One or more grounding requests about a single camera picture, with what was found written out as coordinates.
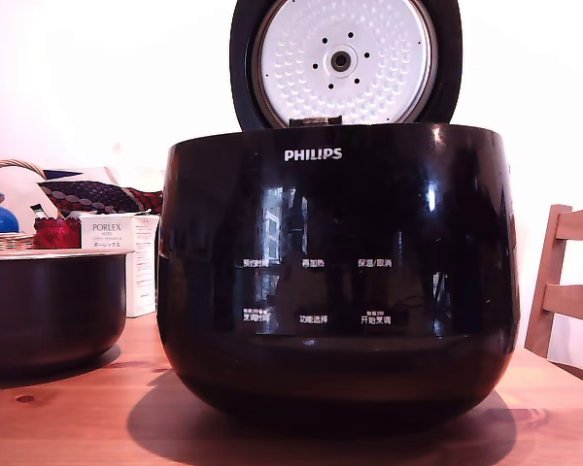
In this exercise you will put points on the black Philips rice cooker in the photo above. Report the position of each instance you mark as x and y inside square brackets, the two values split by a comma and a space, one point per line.
[337, 291]

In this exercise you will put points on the rice cooker lid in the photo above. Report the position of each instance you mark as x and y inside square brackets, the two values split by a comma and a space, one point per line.
[345, 58]

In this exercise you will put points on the dark metallic inner pot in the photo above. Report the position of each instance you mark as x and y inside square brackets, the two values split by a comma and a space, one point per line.
[48, 310]

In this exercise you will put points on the white Porlex box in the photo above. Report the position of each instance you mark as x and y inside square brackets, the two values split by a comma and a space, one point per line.
[126, 252]

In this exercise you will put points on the dark dotted patterned cloth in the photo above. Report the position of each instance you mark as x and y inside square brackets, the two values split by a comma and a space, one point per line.
[94, 195]

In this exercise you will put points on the wooden chair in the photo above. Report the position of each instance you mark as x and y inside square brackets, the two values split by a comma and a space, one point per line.
[558, 286]

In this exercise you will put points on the wicker basket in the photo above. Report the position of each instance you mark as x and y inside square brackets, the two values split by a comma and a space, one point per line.
[5, 240]

